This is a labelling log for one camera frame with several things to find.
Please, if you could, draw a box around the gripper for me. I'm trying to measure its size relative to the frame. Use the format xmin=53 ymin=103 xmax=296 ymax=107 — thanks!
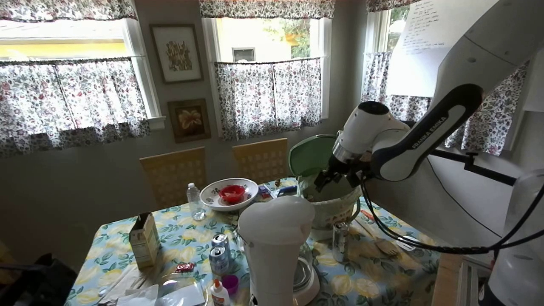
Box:
xmin=314 ymin=156 xmax=362 ymax=193

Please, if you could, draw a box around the white wicker rubbish bin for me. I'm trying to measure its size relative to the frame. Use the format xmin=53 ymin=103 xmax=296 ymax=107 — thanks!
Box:
xmin=289 ymin=134 xmax=363 ymax=241

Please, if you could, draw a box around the green bin lid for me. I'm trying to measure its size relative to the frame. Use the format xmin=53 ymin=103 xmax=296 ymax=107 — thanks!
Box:
xmin=289 ymin=134 xmax=340 ymax=177

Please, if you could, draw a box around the silver drink can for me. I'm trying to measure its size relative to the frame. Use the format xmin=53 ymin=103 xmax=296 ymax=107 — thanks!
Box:
xmin=208 ymin=246 xmax=230 ymax=276
xmin=211 ymin=233 xmax=232 ymax=261

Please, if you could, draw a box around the blue packet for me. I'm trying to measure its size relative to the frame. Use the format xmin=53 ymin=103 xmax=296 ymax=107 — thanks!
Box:
xmin=257 ymin=184 xmax=298 ymax=201

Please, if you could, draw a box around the glass shaker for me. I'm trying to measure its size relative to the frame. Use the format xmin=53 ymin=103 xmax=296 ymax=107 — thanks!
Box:
xmin=332 ymin=221 xmax=350 ymax=263

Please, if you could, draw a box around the yellow wooden chair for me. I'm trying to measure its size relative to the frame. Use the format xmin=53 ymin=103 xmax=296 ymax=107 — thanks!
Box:
xmin=139 ymin=147 xmax=208 ymax=210
xmin=232 ymin=137 xmax=290 ymax=184

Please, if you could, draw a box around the wooden spatula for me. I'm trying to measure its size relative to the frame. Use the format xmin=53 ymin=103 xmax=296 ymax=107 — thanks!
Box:
xmin=360 ymin=220 xmax=400 ymax=257

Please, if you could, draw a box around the white coffee maker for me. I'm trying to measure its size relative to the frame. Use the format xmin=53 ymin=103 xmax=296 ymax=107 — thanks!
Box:
xmin=237 ymin=195 xmax=321 ymax=306

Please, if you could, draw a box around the small red bowl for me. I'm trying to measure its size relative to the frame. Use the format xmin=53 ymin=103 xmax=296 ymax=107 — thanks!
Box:
xmin=218 ymin=184 xmax=246 ymax=204

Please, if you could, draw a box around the floral cafe curtain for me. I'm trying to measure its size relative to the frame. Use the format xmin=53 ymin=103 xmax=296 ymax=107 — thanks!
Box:
xmin=214 ymin=57 xmax=323 ymax=142
xmin=361 ymin=51 xmax=530 ymax=156
xmin=0 ymin=58 xmax=151 ymax=157

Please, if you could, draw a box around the white patterned bowl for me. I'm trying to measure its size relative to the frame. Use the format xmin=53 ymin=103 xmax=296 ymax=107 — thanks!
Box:
xmin=200 ymin=178 xmax=259 ymax=212

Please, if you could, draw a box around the clear plastic water bottle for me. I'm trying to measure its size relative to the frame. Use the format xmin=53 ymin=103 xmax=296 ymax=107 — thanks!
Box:
xmin=187 ymin=183 xmax=207 ymax=221

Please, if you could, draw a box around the small purple cup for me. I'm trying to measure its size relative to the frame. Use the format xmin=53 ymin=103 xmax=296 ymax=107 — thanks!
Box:
xmin=221 ymin=275 xmax=240 ymax=295

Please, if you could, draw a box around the dark framed picture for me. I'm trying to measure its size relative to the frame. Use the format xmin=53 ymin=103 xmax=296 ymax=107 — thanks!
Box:
xmin=167 ymin=98 xmax=212 ymax=144

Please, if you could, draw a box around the window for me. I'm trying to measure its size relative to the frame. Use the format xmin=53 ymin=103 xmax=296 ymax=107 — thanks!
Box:
xmin=201 ymin=16 xmax=333 ymax=137
xmin=365 ymin=8 xmax=409 ymax=55
xmin=0 ymin=16 xmax=166 ymax=130

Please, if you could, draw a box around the floral lemon tablecloth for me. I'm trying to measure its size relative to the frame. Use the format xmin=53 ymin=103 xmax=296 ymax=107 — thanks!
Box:
xmin=64 ymin=177 xmax=441 ymax=306

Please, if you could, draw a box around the white glue bottle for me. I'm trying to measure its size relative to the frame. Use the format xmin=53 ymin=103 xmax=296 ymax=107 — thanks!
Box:
xmin=210 ymin=279 xmax=231 ymax=306

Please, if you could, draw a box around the large handwritten paper sheet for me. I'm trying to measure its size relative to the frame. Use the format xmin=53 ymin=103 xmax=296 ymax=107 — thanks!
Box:
xmin=385 ymin=0 xmax=499 ymax=98

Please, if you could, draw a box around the floral valance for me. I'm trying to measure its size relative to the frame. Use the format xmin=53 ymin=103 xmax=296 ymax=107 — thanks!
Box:
xmin=199 ymin=0 xmax=336 ymax=20
xmin=0 ymin=0 xmax=138 ymax=22
xmin=366 ymin=0 xmax=422 ymax=13

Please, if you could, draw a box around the clear plastic bag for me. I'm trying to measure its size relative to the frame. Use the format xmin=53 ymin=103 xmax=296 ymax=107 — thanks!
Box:
xmin=156 ymin=272 xmax=210 ymax=306

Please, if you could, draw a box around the open cardboard carton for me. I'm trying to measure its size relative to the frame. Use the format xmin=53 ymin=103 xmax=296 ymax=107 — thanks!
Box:
xmin=129 ymin=212 xmax=162 ymax=269

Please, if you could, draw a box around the white framed picture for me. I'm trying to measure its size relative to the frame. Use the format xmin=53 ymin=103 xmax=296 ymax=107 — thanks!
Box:
xmin=149 ymin=23 xmax=204 ymax=84

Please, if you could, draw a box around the black bag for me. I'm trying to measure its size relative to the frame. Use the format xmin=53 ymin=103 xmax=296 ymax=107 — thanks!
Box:
xmin=0 ymin=253 xmax=78 ymax=306

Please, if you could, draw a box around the black cable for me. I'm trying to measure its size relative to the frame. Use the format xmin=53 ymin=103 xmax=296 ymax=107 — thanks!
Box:
xmin=426 ymin=156 xmax=503 ymax=239

